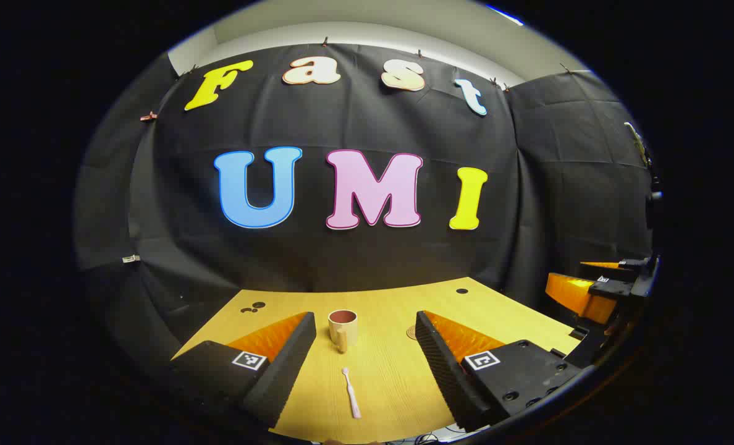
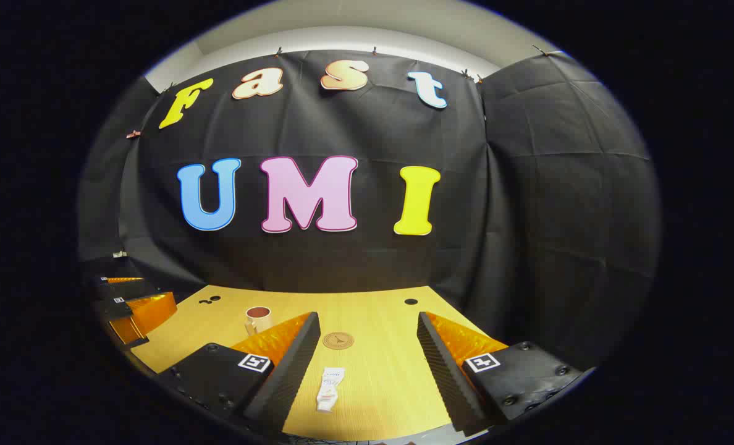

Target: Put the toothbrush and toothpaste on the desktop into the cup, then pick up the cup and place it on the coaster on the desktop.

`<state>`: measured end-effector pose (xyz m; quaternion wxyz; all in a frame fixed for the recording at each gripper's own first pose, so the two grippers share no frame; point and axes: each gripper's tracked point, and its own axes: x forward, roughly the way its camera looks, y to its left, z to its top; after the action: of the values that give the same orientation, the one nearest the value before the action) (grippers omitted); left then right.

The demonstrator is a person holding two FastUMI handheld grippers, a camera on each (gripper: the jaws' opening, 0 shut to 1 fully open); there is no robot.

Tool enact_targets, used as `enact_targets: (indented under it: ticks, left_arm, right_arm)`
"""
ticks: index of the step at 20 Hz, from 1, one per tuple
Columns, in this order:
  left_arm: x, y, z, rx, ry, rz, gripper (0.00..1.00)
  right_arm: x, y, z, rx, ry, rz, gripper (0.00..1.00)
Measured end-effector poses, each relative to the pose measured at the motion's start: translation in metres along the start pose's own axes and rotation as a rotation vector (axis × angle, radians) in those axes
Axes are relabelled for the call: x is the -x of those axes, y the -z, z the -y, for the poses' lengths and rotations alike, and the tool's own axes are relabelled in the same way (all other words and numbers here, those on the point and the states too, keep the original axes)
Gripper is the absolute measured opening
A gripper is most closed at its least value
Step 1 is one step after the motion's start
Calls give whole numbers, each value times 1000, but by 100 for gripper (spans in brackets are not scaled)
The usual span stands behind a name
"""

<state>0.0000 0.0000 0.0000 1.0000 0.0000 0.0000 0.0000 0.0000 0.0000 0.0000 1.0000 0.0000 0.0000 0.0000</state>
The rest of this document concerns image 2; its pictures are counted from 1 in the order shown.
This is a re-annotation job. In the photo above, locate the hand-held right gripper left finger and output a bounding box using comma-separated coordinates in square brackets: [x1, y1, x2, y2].
[156, 311, 322, 436]

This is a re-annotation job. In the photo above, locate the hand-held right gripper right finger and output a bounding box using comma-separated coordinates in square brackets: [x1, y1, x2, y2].
[416, 311, 585, 434]

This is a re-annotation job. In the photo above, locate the white toothpaste tube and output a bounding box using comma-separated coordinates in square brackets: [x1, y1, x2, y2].
[316, 367, 346, 413]

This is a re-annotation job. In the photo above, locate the beige cup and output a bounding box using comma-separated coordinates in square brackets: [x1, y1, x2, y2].
[244, 306, 273, 336]

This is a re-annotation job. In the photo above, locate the wooden desktop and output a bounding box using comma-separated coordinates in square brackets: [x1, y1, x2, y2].
[129, 284, 510, 443]

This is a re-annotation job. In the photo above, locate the black backdrop cloth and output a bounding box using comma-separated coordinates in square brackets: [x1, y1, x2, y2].
[77, 49, 661, 371]

